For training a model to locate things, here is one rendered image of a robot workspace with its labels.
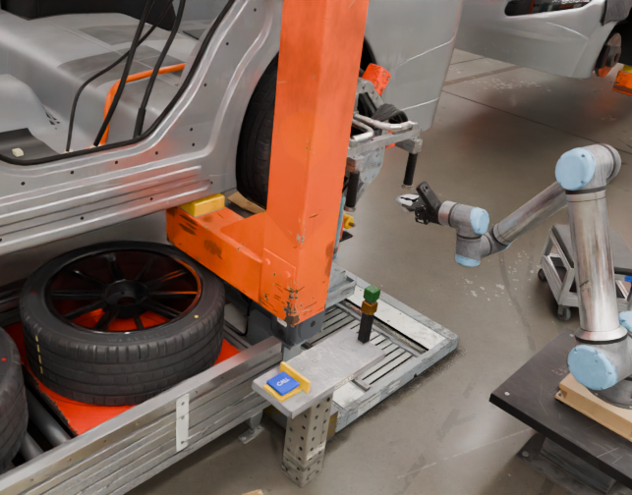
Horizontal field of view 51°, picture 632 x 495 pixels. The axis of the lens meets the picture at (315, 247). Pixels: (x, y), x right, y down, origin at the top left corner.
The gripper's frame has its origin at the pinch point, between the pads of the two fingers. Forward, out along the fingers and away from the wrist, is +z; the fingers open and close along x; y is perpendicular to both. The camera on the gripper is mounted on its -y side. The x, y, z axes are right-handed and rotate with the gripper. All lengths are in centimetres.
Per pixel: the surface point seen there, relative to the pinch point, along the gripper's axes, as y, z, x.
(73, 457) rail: -27, 0, -145
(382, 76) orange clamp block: -39.3, 11.4, 22.3
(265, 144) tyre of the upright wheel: -42, 26, -30
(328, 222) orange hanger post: -36, -19, -51
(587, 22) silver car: 58, 31, 246
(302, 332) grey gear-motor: 16, 6, -62
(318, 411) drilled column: 9, -27, -88
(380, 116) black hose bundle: -30.4, 6.1, 9.6
